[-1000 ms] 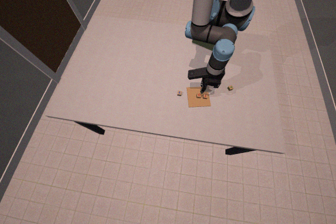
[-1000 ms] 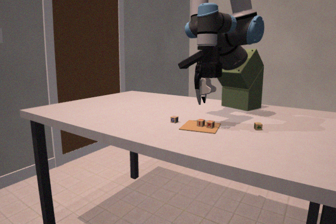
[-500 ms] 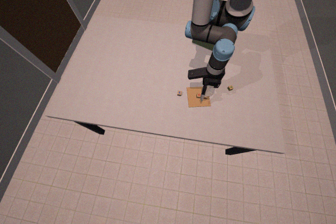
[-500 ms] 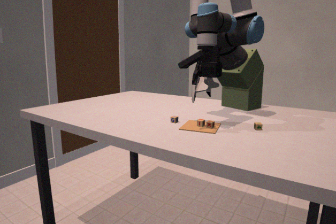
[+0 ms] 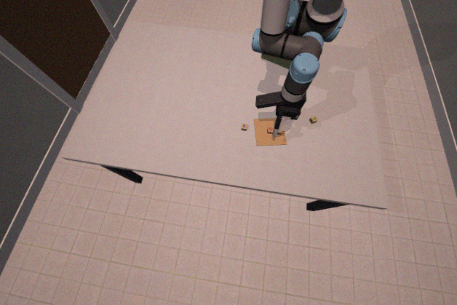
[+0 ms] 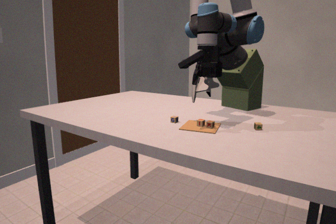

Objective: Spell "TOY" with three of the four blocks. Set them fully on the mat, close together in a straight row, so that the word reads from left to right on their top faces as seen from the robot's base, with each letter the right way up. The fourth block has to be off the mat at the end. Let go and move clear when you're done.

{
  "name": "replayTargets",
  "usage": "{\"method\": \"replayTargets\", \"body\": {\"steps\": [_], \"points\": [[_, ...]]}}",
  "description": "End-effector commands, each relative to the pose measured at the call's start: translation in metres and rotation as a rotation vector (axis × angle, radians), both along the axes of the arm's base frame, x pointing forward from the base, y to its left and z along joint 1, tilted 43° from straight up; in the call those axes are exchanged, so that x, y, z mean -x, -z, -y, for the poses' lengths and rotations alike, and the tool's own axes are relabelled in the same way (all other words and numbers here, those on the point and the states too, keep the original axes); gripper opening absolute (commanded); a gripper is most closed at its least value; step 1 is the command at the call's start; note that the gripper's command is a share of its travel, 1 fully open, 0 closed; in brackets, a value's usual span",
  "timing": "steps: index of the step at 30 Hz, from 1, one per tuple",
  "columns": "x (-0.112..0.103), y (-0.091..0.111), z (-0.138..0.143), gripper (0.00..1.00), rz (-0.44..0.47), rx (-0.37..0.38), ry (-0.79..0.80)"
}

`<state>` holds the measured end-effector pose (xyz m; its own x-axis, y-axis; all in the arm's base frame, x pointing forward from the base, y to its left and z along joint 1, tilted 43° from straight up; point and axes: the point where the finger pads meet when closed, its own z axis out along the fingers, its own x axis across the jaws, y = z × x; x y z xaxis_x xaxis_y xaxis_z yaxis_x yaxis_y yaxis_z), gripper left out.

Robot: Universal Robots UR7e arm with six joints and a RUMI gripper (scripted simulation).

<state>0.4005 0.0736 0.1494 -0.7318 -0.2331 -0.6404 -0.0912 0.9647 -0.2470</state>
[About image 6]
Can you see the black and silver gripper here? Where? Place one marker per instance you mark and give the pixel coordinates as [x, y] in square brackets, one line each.
[206, 69]

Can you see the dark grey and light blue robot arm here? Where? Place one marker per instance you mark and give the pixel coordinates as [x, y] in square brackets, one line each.
[243, 27]

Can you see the tan flat mat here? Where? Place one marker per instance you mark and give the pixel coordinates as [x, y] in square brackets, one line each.
[191, 125]

